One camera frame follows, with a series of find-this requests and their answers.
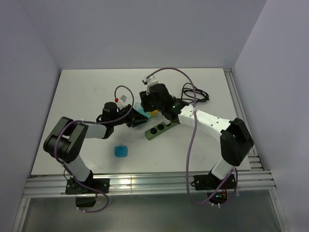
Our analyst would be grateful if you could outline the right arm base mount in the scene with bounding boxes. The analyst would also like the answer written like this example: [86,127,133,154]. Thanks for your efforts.
[190,171,239,208]

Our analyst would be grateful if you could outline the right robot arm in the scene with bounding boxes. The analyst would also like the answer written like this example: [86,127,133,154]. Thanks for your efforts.
[140,84,254,189]

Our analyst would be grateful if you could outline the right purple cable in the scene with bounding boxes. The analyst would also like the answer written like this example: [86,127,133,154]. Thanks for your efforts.
[146,67,239,206]

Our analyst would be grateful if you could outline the teal triangular power strip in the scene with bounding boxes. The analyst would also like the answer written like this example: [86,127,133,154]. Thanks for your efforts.
[134,102,152,118]

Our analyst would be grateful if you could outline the blue plug adapter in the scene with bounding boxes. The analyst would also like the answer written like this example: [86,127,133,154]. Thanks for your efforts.
[114,144,128,158]

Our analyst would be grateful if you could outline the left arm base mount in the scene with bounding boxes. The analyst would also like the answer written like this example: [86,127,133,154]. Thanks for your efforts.
[65,178,110,213]

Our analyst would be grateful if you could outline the aluminium rail frame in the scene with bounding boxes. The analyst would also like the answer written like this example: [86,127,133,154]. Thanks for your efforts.
[13,69,290,232]

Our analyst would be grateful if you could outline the yellow cube socket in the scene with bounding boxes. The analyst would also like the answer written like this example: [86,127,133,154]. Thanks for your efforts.
[149,110,159,117]

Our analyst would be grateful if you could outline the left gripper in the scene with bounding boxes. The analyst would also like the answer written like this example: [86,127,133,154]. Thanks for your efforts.
[112,104,148,128]

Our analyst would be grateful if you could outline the black power cord with plug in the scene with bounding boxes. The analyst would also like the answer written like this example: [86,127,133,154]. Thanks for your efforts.
[181,82,210,106]

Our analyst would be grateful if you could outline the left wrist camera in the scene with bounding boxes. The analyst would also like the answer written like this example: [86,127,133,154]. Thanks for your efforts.
[115,95,127,109]

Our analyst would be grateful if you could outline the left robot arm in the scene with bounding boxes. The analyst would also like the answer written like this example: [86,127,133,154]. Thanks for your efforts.
[43,102,148,193]

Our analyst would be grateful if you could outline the green power strip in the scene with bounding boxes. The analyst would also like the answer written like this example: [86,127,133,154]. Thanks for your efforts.
[144,119,178,141]

